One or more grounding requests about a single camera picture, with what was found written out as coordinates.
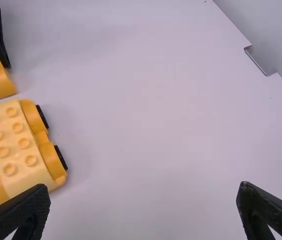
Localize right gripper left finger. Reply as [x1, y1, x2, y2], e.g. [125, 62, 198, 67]
[0, 183, 51, 240]

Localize yellow toy car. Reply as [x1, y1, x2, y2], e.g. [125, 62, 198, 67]
[0, 97, 69, 204]

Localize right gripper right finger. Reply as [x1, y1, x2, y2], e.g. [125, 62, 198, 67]
[236, 181, 282, 240]

